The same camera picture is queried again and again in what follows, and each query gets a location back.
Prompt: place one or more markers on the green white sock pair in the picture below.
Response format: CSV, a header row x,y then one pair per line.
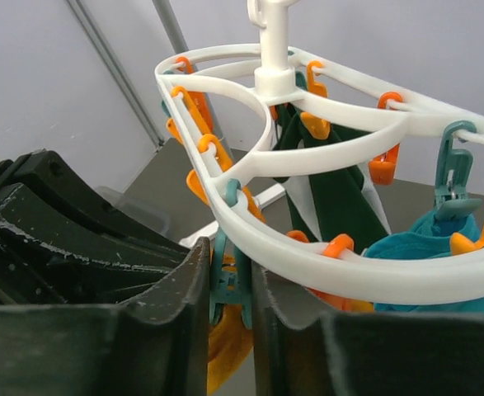
x,y
325,205

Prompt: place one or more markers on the blue sock pair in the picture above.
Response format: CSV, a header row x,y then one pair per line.
x,y
426,238

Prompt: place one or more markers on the clear plastic bin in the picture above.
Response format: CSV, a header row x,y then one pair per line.
x,y
146,214

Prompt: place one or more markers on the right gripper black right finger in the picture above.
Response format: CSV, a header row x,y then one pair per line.
x,y
303,346

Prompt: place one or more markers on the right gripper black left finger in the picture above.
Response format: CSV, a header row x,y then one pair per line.
x,y
154,344

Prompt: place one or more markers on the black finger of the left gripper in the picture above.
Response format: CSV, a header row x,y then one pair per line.
x,y
62,243

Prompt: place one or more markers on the white clip hanger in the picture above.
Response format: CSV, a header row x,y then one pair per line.
x,y
262,75

